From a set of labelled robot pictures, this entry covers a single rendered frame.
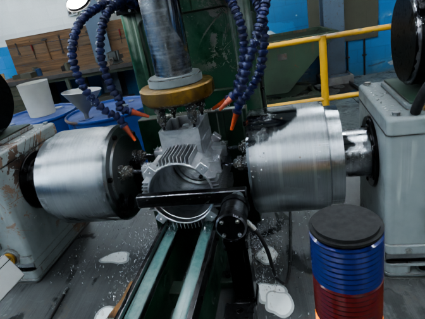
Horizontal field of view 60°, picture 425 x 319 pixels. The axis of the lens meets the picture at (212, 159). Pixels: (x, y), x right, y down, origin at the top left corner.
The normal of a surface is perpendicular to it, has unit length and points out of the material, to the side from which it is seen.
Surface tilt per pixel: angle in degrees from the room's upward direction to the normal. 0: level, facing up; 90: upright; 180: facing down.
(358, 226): 0
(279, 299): 0
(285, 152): 62
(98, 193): 88
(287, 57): 87
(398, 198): 90
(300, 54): 89
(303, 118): 28
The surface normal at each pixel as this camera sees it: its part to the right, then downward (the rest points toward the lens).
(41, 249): 0.97, -0.08
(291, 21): -0.06, 0.40
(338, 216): -0.17, -0.91
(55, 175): -0.22, -0.07
